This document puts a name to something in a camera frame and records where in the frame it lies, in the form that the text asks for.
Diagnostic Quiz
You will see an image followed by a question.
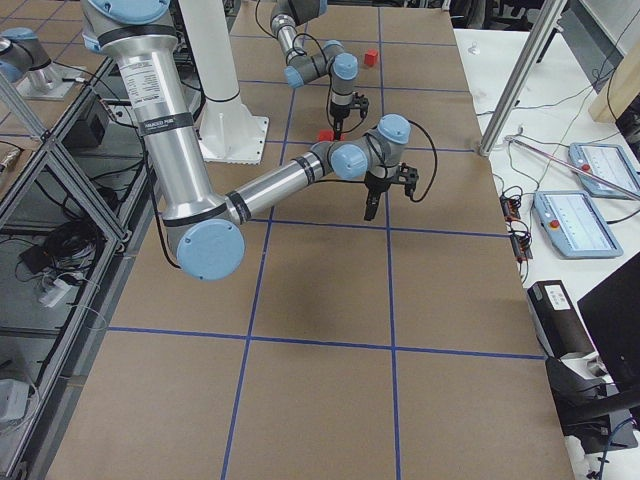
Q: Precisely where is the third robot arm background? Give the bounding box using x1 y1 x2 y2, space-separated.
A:
1 27 72 101

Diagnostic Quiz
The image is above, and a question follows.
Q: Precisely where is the teach pendant tablet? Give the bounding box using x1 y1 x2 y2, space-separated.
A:
569 143 639 200
533 191 624 259

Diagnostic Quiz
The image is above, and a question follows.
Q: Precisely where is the black power adapter box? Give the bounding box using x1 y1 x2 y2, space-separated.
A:
62 96 109 149

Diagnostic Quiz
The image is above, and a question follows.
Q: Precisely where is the far teach pendant tablet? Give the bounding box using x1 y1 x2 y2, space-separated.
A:
569 143 639 200

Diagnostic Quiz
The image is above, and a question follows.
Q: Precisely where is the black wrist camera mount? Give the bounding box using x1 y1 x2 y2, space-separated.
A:
349 92 369 120
391 163 419 198

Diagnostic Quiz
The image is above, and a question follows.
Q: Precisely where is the black computer monitor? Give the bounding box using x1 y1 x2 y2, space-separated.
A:
578 254 639 389

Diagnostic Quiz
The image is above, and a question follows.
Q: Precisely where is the aluminium frame post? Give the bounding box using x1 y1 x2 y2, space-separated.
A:
478 0 568 157

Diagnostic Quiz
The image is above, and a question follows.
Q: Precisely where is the black cardboard box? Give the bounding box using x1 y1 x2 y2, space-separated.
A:
527 280 596 360

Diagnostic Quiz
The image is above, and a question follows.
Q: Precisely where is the small circuit board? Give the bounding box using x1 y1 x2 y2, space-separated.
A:
500 195 521 222

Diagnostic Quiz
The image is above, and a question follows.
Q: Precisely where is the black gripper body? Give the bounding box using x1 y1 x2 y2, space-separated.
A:
330 102 351 120
364 173 391 199

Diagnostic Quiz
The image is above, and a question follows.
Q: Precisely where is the near teach pendant tablet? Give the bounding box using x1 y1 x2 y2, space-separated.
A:
533 191 624 259

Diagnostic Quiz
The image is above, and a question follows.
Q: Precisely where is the red wooden cube carried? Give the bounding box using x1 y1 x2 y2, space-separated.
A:
317 130 334 141

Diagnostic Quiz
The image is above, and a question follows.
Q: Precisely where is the metal rod with handle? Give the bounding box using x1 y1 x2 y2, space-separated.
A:
504 134 640 196

